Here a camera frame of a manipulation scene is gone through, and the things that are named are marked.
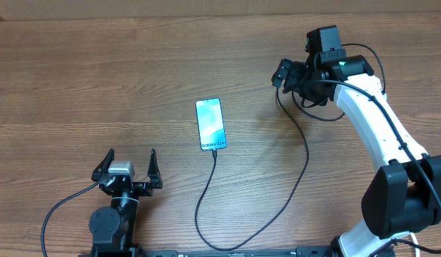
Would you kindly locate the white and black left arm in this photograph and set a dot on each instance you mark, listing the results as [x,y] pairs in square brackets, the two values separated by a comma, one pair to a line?
[113,226]

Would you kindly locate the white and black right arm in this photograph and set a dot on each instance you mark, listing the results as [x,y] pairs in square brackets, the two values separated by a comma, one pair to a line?
[404,196]

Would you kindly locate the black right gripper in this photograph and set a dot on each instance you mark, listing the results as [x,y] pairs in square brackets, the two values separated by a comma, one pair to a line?
[295,71]

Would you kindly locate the black smartphone with blue screen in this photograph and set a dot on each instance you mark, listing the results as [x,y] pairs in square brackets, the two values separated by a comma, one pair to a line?
[211,128]

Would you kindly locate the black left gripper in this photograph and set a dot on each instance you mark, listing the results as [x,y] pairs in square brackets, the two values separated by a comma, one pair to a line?
[145,188]

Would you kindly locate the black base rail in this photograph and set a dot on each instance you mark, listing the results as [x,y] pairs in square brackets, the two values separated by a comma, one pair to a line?
[224,253]

